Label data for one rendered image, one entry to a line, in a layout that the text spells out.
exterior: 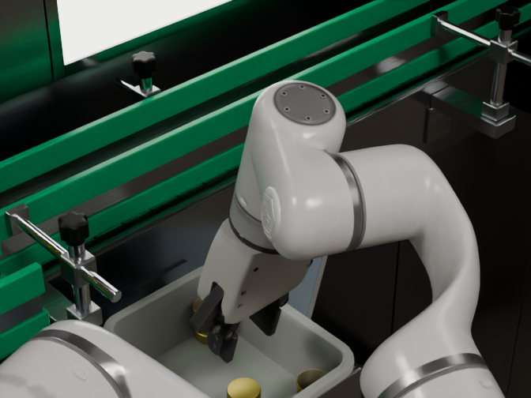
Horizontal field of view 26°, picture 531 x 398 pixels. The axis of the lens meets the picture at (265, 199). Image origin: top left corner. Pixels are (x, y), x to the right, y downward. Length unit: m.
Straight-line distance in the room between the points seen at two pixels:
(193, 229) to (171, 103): 0.15
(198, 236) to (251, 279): 0.34
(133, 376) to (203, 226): 0.59
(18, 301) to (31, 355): 0.34
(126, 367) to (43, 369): 0.05
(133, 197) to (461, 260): 0.51
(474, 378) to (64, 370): 0.26
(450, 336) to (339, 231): 0.12
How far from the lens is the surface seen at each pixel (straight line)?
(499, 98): 1.50
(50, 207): 1.19
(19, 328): 1.11
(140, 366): 0.75
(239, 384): 1.16
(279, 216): 0.83
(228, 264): 0.98
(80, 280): 1.08
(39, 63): 1.32
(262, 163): 0.87
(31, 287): 1.09
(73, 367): 0.74
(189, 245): 1.32
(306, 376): 1.18
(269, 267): 0.99
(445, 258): 0.86
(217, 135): 1.30
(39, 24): 1.30
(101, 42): 1.36
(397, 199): 0.86
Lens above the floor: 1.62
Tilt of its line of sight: 35 degrees down
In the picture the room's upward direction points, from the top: straight up
